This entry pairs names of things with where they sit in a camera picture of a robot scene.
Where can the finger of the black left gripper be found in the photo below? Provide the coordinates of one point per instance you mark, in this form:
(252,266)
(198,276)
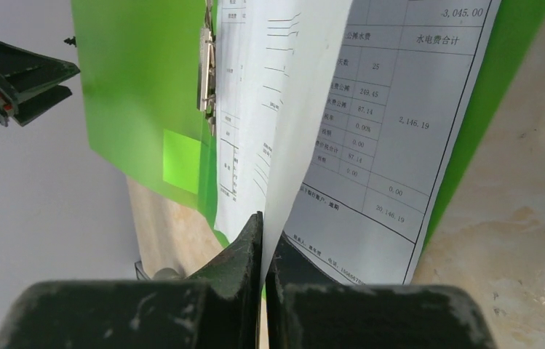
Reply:
(31,84)

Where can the white paper files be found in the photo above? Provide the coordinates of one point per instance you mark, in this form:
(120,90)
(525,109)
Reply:
(401,86)

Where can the silver microphone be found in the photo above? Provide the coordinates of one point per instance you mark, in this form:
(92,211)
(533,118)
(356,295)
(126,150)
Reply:
(167,274)

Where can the metal folder clip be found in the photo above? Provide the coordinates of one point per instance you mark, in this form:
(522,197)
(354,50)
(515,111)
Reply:
(206,93)

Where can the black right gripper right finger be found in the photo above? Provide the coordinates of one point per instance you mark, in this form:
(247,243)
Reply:
(307,309)

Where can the green plastic folder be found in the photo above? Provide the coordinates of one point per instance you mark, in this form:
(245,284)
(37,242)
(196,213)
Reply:
(139,78)

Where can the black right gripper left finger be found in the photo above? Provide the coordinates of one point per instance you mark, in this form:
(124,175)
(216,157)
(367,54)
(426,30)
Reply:
(216,307)

